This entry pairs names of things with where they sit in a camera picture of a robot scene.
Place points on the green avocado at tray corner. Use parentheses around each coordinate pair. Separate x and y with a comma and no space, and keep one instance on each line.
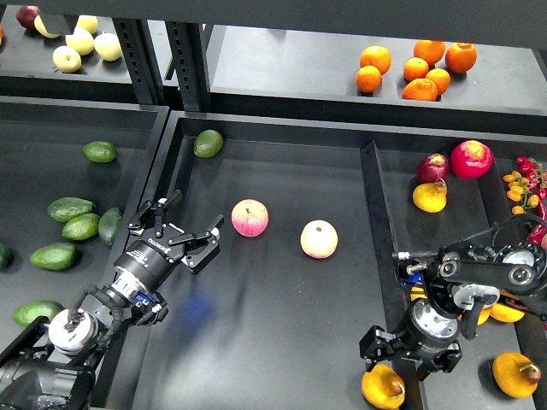
(207,144)

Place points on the pale yellow pear right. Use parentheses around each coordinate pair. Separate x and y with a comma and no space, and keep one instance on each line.
(108,46)

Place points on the orange front bottom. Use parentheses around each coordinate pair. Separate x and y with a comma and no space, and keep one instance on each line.
(420,90)

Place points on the cherry tomato bunch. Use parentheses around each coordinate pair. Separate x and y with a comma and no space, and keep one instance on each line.
(526,187)

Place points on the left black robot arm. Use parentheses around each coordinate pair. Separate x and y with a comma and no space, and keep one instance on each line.
(52,364)

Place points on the green avocado lower left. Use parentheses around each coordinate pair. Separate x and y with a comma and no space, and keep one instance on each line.
(55,256)

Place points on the pale pink yellow apple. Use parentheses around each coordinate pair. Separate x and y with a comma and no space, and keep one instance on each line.
(319,239)

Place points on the bright red apple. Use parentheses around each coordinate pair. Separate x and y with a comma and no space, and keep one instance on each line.
(471,159)

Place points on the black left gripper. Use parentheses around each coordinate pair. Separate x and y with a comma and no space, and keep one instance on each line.
(153,256)

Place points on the pale yellow pear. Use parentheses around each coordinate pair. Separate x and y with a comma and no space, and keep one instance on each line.
(66,59)
(108,46)
(88,22)
(81,41)

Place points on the orange lower left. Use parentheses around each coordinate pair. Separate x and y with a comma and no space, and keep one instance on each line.
(368,79)

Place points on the pale yellow pear half hidden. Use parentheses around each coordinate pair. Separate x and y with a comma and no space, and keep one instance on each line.
(41,28)

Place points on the black left tray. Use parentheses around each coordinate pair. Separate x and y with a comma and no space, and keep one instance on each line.
(42,159)

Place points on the orange top left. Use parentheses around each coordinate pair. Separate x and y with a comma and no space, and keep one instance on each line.
(376,56)

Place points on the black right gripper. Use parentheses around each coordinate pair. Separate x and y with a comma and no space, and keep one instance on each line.
(422,334)

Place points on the black shelf upright right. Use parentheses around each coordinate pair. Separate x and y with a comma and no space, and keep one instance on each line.
(188,45)

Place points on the black centre tray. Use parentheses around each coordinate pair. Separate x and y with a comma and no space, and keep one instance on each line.
(263,326)

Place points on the orange centre small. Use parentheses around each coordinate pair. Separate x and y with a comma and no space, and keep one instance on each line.
(415,68)

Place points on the black right tray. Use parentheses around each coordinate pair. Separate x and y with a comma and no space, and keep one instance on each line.
(388,163)

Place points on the dark red apple on shelf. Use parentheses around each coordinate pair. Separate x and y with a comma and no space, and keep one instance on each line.
(26,16)

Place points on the orange small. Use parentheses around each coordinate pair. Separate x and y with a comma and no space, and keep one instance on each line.
(441,78)
(415,68)

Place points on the black shelf upright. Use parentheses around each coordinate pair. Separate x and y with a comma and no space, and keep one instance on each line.
(188,45)
(140,57)

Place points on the pink red apple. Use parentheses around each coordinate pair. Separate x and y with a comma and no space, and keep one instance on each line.
(250,217)

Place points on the green avocado top left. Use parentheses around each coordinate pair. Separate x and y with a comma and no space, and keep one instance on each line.
(100,151)

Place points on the pale yellow pear middle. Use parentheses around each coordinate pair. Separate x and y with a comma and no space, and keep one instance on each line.
(81,41)

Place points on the black tray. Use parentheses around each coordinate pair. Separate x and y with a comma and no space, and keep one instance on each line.
(263,326)
(388,163)
(42,159)

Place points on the dark green avocado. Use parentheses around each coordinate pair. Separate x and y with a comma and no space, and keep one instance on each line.
(24,315)

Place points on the pale yellow pear front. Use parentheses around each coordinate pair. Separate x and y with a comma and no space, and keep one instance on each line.
(66,59)

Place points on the pale yellow pear back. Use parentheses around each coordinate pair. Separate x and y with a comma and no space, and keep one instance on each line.
(88,22)

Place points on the orange right small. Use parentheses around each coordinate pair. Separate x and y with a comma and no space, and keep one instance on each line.
(441,78)

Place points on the red chili pepper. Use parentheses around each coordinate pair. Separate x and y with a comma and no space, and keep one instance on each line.
(539,231)

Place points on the black shelf upright left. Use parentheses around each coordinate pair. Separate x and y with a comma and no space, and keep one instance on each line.
(140,57)

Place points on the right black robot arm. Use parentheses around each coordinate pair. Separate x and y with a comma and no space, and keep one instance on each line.
(459,281)

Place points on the green avocado middle cluster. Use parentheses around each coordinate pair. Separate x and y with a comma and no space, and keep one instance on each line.
(81,227)

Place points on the dark avocado at left edge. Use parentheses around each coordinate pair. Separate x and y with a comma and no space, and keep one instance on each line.
(6,256)

